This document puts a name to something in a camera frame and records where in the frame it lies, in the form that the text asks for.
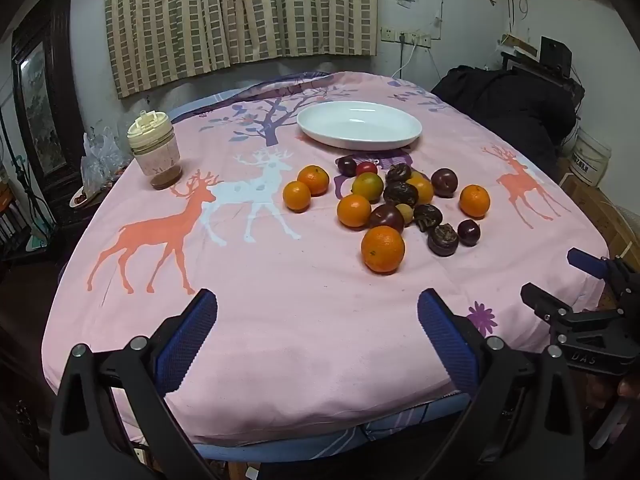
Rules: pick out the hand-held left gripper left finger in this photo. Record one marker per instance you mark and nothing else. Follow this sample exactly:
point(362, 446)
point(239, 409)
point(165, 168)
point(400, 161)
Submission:
point(192, 332)

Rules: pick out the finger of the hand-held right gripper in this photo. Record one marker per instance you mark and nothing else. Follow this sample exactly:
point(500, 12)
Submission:
point(582, 260)
point(540, 300)

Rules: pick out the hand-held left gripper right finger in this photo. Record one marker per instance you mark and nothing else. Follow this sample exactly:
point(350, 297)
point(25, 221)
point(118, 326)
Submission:
point(445, 335)

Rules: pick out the dark brown wrinkled fruit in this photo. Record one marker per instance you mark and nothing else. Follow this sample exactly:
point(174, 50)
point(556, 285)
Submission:
point(400, 193)
point(427, 217)
point(398, 173)
point(443, 239)

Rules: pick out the large orange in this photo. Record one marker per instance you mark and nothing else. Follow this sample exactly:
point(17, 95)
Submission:
point(382, 249)

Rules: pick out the small orange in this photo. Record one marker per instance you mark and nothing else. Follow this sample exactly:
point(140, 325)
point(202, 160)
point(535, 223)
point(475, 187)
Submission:
point(297, 195)
point(354, 210)
point(313, 180)
point(425, 191)
point(474, 201)

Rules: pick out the small yellow round fruit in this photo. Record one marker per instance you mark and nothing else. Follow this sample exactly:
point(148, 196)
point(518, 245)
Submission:
point(404, 213)

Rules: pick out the greenish yellow orange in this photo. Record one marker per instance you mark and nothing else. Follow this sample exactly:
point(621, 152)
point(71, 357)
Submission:
point(367, 186)

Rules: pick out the small red plum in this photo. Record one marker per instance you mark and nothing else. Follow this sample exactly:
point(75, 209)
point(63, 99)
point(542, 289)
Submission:
point(368, 167)

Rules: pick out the white oval plate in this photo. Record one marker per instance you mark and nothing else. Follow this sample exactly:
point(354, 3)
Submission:
point(359, 125)

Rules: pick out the cardboard box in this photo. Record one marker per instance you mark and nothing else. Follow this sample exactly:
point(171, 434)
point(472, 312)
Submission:
point(605, 215)

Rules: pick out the pink deer print tablecloth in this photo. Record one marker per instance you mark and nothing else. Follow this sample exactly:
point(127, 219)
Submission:
point(280, 310)

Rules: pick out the white plastic bucket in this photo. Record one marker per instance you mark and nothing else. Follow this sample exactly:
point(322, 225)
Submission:
point(592, 157)

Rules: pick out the black cloth heap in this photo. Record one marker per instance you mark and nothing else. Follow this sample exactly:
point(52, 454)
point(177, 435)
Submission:
point(505, 105)

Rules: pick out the jar with cream lid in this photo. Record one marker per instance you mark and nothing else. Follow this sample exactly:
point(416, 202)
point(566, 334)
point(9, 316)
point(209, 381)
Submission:
point(154, 152)

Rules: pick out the clear plastic bag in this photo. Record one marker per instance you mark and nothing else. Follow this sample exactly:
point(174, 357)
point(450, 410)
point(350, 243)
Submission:
point(100, 157)

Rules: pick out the black speaker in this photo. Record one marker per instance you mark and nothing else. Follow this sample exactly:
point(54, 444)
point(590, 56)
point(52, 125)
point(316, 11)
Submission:
point(555, 55)

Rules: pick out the dark wooden framed picture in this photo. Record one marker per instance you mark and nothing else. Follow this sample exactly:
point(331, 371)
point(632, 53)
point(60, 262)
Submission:
point(45, 105)

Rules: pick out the beige checked curtain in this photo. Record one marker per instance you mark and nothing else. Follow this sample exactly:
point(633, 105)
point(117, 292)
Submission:
point(235, 15)

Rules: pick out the white wall power strip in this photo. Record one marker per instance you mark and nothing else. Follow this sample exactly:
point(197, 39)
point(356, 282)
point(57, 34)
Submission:
point(407, 37)

